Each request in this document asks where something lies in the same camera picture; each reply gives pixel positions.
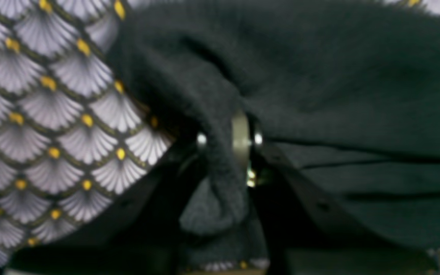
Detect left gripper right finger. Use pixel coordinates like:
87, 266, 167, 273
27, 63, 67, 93
231, 111, 264, 188

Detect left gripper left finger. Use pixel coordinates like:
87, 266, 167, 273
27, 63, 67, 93
167, 130, 208, 191

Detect dark grey T-shirt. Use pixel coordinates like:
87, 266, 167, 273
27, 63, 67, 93
107, 0, 440, 249

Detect fan-patterned table cloth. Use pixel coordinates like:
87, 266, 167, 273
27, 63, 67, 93
0, 0, 439, 275

